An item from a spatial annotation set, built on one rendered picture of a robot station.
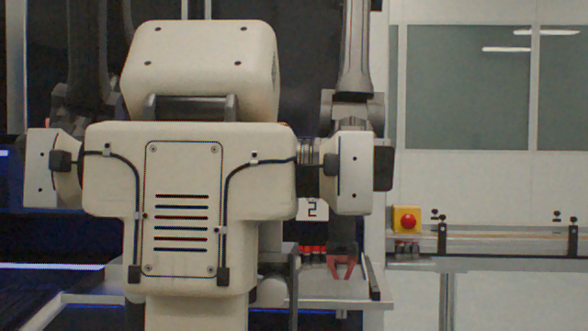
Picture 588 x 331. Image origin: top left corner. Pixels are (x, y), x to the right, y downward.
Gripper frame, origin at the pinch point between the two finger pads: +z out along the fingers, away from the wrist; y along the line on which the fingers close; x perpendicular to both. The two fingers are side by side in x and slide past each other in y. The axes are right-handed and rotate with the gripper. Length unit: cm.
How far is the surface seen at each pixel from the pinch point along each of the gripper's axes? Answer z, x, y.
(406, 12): -199, -66, 476
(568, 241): -8, -63, 46
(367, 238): -8.5, -7.3, 35.1
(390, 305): 3.4, -10.1, -3.7
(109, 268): -2, 53, 9
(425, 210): -16, -87, 498
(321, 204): -17.2, 5.0, 33.9
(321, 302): 3.0, 4.1, -3.8
